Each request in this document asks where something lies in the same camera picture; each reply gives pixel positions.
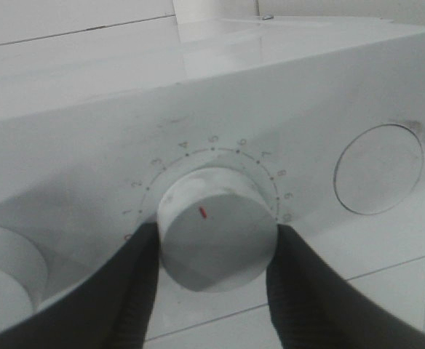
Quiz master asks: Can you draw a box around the white timer knob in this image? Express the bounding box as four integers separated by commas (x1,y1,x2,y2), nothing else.
157,167,277,292

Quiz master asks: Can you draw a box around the round white door button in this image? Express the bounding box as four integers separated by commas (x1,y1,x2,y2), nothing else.
333,124,424,215

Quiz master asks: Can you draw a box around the white microwave oven body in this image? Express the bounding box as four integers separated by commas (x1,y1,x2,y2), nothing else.
0,16,425,348

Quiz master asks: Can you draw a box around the upper white power knob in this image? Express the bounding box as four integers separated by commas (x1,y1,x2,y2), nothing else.
0,228,48,328

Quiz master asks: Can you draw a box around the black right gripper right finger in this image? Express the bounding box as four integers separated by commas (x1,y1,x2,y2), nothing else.
266,225,425,348

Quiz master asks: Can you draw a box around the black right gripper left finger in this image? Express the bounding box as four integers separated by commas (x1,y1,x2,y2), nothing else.
0,222,159,348

